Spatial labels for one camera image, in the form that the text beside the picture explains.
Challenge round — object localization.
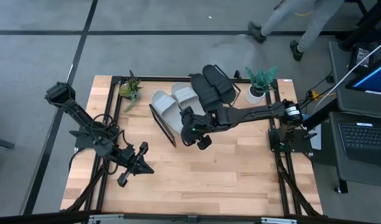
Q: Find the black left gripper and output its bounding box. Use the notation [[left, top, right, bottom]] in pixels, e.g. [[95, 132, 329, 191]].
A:
[[115, 142, 155, 175]]

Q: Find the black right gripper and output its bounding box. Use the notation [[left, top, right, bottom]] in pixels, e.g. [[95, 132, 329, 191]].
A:
[[180, 106, 221, 147]]

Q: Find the grey slide sandal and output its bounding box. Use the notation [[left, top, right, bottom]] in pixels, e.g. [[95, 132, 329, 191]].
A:
[[170, 82, 206, 116], [150, 90, 185, 134]]

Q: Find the wooden shelf black frame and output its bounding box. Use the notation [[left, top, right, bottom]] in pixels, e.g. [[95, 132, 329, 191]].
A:
[[149, 64, 241, 148]]

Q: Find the small green succulent plant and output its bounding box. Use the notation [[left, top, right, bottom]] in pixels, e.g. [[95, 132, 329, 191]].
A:
[[118, 77, 144, 113]]

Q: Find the teal plant white pot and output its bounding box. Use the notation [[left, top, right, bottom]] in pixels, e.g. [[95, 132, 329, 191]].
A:
[[244, 64, 280, 105]]

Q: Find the dark furniture leg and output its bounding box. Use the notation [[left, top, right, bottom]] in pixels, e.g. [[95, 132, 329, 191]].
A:
[[0, 135, 16, 151]]

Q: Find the person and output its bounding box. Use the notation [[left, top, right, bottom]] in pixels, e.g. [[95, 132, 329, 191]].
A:
[[247, 0, 346, 62]]

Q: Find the grey workstation cart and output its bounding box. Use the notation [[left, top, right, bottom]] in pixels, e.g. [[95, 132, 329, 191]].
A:
[[328, 39, 381, 195]]

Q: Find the black laptop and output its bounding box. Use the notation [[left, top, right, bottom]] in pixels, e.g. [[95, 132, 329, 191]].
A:
[[337, 119, 381, 168]]

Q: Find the black power supply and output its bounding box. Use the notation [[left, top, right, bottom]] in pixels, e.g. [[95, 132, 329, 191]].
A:
[[347, 43, 374, 72]]

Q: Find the monitor with blue screen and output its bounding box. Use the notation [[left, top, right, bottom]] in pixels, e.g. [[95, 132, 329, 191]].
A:
[[344, 52, 381, 96]]

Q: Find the black stand leg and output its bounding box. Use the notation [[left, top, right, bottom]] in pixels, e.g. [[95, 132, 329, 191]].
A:
[[337, 0, 381, 52]]

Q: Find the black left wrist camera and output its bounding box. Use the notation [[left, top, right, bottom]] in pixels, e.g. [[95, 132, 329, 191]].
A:
[[116, 172, 131, 188]]

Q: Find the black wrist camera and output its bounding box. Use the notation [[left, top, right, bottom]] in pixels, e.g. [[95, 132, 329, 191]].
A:
[[196, 134, 213, 151], [116, 172, 131, 188]]

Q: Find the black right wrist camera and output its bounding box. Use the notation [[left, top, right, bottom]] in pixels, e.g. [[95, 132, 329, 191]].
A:
[[196, 134, 213, 151]]

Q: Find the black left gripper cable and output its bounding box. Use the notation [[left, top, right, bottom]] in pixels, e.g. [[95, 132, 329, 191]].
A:
[[101, 157, 120, 175]]

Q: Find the black aluminium rig frame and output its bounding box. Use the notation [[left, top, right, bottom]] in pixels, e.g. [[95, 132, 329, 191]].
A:
[[0, 70, 381, 224]]

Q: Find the silver aluminium bracket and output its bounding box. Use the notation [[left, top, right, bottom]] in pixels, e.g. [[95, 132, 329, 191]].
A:
[[88, 213, 125, 224], [260, 217, 298, 224]]

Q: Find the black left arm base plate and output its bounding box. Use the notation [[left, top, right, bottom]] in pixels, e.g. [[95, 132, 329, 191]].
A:
[[74, 124, 120, 149]]

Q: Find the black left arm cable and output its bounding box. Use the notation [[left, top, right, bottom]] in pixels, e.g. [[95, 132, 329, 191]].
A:
[[90, 113, 116, 133]]

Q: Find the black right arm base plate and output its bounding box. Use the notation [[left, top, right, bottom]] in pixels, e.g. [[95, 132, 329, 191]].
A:
[[268, 127, 314, 154]]

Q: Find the white cable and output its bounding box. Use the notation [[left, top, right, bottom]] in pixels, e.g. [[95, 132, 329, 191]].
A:
[[314, 37, 381, 111]]

